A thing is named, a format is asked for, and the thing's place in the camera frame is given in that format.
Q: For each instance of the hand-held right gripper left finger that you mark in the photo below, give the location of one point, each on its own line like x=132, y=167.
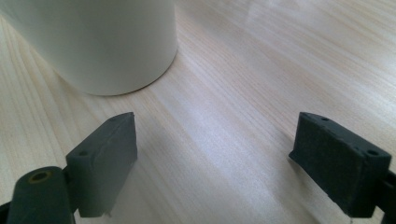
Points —
x=102, y=165

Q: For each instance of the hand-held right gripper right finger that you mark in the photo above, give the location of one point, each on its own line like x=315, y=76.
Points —
x=337, y=165

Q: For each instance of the white cup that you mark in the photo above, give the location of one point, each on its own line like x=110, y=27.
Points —
x=102, y=43

